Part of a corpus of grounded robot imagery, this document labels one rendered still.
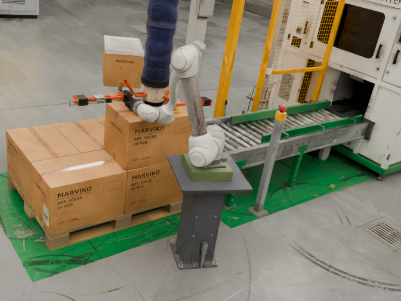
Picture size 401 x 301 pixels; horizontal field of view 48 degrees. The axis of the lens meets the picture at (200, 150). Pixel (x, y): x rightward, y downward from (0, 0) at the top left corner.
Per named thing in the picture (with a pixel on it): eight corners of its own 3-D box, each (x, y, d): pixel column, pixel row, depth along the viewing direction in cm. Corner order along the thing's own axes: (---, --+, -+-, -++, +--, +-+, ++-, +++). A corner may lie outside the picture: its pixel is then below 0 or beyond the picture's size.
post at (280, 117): (258, 208, 425) (281, 110, 381) (262, 212, 420) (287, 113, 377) (252, 209, 421) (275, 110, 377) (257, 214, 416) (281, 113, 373)
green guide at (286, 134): (358, 121, 520) (360, 114, 516) (366, 125, 513) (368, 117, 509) (260, 142, 425) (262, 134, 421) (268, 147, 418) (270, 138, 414)
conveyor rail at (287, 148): (360, 135, 520) (365, 120, 512) (364, 137, 517) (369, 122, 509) (204, 175, 383) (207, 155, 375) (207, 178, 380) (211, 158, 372)
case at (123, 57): (102, 68, 533) (104, 34, 516) (136, 71, 544) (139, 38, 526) (103, 86, 481) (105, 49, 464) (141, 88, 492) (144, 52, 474)
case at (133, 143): (165, 138, 405) (170, 97, 387) (190, 158, 377) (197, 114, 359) (102, 147, 370) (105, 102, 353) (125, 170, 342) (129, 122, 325)
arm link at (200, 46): (181, 54, 296) (173, 58, 284) (198, 33, 287) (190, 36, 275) (196, 68, 296) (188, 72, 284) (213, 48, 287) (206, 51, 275)
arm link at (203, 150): (221, 159, 300) (210, 172, 281) (199, 160, 306) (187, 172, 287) (200, 42, 276) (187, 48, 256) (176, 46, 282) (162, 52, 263)
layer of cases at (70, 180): (128, 149, 463) (131, 113, 446) (184, 197, 396) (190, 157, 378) (7, 171, 392) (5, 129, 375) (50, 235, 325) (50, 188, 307)
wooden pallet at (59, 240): (127, 161, 470) (128, 149, 463) (182, 211, 402) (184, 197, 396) (8, 185, 398) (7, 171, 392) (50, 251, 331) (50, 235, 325)
